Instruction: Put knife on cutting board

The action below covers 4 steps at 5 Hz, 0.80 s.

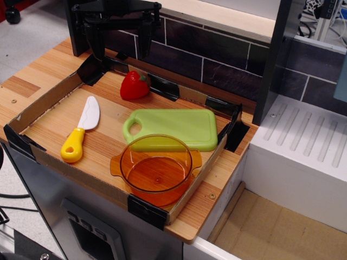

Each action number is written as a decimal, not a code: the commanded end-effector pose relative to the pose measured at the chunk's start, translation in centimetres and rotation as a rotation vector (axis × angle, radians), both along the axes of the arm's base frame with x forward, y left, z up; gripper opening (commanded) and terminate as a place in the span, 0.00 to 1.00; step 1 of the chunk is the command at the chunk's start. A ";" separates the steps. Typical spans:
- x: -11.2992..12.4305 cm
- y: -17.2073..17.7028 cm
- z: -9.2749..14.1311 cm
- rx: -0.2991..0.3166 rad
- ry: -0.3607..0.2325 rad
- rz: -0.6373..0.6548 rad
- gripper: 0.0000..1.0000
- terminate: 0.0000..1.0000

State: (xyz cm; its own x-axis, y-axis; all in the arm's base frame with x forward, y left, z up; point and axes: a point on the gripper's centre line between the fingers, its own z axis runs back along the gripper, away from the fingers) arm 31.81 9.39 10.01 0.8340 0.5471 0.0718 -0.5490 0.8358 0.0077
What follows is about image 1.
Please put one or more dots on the black caster wheel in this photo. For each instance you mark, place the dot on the black caster wheel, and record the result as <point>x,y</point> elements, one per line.
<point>12,15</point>

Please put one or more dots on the white toy sink drainboard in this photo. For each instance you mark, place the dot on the white toy sink drainboard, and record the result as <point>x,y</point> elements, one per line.
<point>297,159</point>

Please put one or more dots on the white yellow toy knife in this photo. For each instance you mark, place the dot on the white yellow toy knife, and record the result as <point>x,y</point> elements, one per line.
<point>72,150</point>

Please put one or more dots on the red toy strawberry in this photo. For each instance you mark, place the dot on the red toy strawberry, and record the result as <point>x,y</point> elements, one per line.
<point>134,86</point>

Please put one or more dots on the orange transparent plastic pot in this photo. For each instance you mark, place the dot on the orange transparent plastic pot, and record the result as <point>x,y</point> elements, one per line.
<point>157,168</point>

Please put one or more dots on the dark grey vertical post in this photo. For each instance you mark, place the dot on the dark grey vertical post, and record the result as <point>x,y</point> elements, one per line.
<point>285,29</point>

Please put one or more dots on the grey toy oven front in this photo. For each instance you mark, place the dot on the grey toy oven front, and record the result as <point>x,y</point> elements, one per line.
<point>86,225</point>

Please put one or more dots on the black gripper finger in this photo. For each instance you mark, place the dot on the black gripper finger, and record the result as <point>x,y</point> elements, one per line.
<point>145,38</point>
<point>95,40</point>

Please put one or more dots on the green plastic cutting board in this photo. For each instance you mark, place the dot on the green plastic cutting board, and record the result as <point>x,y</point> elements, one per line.
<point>195,127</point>

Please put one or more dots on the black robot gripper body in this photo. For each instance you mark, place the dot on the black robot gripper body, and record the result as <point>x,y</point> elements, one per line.
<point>118,15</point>

